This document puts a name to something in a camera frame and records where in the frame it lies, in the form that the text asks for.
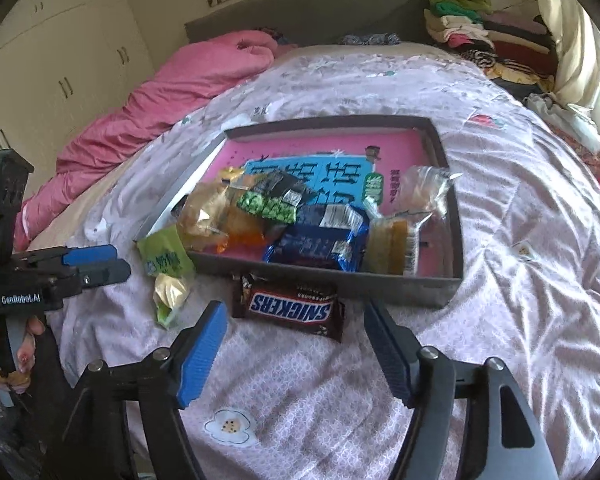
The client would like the cream wardrobe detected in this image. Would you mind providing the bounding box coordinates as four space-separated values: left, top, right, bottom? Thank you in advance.
0 0 156 161

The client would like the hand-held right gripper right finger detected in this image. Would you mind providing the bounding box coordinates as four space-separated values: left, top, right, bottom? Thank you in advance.
364 299 548 480

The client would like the cream curtain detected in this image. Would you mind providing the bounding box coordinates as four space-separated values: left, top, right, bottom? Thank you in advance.
532 0 600 109

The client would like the pile of folded clothes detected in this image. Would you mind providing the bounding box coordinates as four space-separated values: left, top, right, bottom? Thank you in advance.
425 0 561 96

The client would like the dark grey headboard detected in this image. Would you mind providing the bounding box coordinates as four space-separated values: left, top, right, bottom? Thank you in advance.
184 0 433 47

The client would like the long yellow snack packet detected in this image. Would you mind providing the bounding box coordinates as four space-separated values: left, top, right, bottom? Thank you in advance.
176 180 232 252

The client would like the person's left hand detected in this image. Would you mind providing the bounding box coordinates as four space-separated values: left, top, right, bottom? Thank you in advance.
0 314 47 393

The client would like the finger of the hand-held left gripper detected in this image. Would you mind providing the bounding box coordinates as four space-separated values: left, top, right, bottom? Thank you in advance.
62 244 119 267
77 259 132 289

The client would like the beige bed sheet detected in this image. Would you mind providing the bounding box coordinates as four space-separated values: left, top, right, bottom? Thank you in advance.
30 199 112 252

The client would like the white plastic bag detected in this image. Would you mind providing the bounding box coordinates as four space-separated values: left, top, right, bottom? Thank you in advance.
524 92 600 154

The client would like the pale yellow snack packet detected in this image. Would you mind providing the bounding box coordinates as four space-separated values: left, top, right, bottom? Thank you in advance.
152 272 194 329

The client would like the brown chocolate bar packet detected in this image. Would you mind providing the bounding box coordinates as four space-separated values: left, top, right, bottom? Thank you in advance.
231 274 347 344

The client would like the clear plastic snack packet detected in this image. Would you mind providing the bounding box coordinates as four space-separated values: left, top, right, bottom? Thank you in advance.
399 164 464 222

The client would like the dark patterned pillow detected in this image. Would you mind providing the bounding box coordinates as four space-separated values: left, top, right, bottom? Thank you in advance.
340 32 401 47
255 27 301 47

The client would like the small clear cake packet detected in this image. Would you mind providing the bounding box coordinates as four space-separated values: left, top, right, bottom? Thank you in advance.
366 211 427 277

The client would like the blue snack packet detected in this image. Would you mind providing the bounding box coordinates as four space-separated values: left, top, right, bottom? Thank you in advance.
261 204 372 272

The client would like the dark shallow cardboard box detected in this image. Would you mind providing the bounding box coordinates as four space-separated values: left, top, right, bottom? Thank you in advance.
134 115 467 309

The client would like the orange cracker packet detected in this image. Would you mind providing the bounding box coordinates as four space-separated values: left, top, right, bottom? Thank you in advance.
200 210 287 257

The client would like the pink and blue book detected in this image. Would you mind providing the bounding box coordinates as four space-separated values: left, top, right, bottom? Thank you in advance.
180 129 435 276

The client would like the green snack packet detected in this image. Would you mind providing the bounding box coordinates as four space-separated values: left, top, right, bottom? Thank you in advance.
136 224 197 279

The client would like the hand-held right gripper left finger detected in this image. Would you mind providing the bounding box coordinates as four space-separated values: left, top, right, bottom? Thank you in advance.
55 300 229 480

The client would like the black green pea packet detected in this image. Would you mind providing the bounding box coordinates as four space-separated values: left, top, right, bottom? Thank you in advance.
236 170 317 224

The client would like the pink quilt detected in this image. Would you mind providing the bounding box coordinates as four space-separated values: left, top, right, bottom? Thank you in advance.
15 30 276 253

